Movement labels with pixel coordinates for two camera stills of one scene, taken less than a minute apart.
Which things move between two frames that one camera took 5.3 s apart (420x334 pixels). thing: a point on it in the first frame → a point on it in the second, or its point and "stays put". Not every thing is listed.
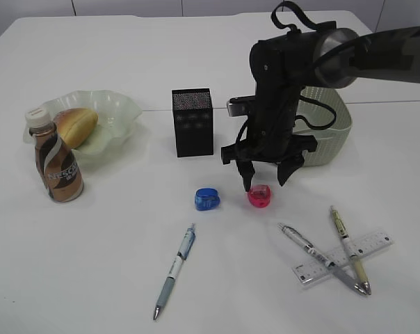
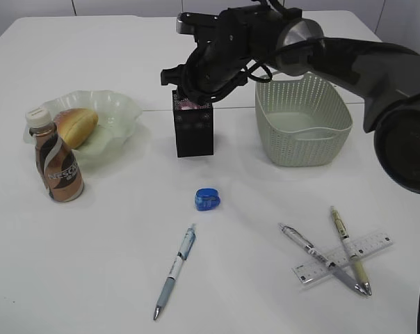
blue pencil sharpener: [206, 199] stays put
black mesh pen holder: [193, 120] stays put
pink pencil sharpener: [259, 195] → [184, 105]
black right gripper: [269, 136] → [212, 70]
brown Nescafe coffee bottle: [58, 166] stays put
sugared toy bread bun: [75, 126] stays put
